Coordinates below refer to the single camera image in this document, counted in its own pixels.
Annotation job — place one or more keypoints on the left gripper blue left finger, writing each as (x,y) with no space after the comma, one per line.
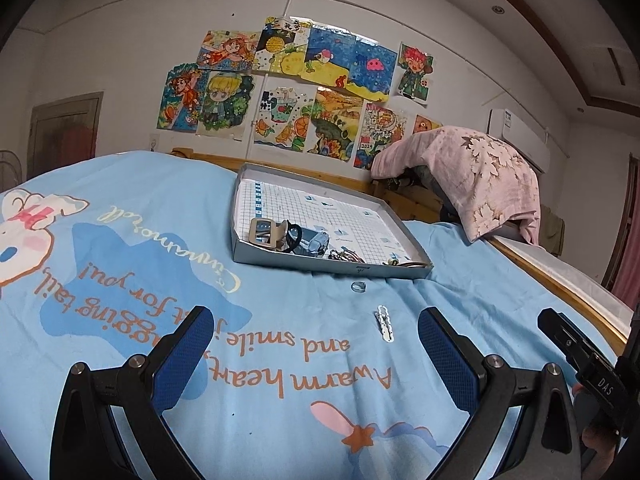
(86,443)

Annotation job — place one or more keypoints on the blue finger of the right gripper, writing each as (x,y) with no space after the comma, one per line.
(578,349)

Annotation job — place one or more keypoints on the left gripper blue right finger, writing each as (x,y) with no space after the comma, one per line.
(543,442)

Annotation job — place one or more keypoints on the beige hair claw clip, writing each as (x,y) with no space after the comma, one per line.
(267,233)

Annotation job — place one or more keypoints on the blue smart watch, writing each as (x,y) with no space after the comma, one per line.
(312,244)

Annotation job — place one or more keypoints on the person's right hand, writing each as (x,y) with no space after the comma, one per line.
(597,437)

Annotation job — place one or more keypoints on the white mattress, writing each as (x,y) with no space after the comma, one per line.
(600,300)

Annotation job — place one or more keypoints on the pink curtain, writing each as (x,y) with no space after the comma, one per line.
(627,284)

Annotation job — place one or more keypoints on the olive hanging garment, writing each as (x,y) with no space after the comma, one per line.
(552,230)

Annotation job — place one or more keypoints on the pink floral blanket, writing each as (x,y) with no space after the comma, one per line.
(486,180)

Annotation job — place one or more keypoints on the white air conditioner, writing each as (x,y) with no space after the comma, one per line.
(507,127)

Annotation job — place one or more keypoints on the light blue bed sheet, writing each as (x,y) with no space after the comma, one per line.
(102,259)

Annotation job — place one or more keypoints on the orange character drawing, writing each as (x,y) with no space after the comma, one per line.
(424,124)

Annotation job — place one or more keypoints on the red doodle drawing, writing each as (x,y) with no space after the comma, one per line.
(380,128)

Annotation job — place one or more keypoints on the brown wooden door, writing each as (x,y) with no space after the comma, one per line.
(63,133)

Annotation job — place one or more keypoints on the red haired character drawing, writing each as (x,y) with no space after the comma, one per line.
(417,68)

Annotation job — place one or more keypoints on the orange landscape drawing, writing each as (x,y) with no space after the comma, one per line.
(335,117)

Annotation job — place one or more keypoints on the mermaid drawing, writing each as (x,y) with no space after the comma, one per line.
(182,99)

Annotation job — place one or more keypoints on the blond boy drawing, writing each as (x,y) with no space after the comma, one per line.
(225,105)

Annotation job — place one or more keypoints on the blue ocean drawing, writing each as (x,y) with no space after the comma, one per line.
(336,58)

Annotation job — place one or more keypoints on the fish and cup drawing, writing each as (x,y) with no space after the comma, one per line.
(283,119)

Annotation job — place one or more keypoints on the orange haired girl drawing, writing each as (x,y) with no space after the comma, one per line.
(228,50)

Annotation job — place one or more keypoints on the yellow moon drawing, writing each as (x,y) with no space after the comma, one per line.
(282,46)

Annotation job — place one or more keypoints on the wooden bed frame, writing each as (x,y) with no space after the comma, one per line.
(412,204)

